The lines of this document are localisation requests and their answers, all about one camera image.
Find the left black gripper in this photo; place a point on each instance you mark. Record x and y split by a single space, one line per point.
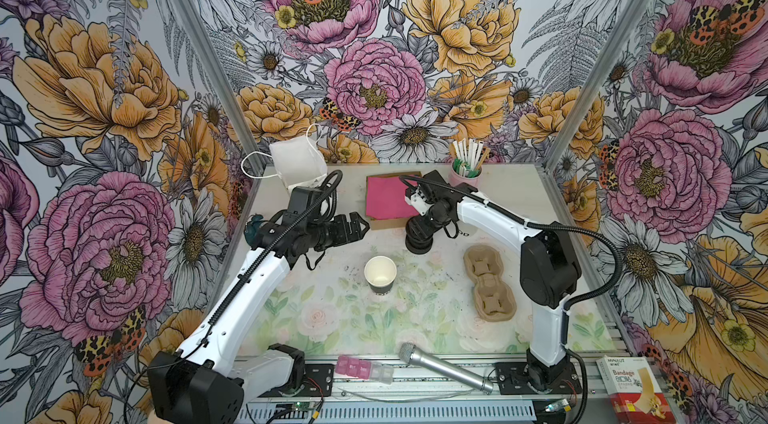
341 234

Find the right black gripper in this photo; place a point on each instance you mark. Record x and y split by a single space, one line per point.
420 227

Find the paper coffee cup black sleeve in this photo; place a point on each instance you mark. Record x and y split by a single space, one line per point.
380 273

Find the black plastic cup lid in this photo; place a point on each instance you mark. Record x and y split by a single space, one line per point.
418 242

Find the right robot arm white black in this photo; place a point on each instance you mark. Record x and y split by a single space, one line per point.
549 266

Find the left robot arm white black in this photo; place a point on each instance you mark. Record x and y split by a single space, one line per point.
199 382

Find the brown cardboard napkin tray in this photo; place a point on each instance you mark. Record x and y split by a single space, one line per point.
394 223

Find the pink straw holder cup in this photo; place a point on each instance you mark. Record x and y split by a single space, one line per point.
456 178

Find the pink napkin stack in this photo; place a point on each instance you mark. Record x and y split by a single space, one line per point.
386 198

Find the white paper gift bag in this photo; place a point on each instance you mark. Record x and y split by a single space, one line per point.
297 162

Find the teal alarm clock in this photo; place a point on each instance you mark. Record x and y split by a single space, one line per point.
252 227

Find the brown pulp cup carrier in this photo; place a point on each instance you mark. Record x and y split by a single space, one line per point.
493 298

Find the silver microphone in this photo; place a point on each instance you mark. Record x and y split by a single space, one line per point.
411 354

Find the pink plastic clip box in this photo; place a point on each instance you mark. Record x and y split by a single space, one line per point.
364 369

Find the bandage box red white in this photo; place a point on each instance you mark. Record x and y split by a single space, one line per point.
634 392

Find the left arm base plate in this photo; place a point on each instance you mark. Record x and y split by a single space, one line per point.
317 381

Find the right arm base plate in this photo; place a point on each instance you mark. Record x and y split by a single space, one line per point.
522 378

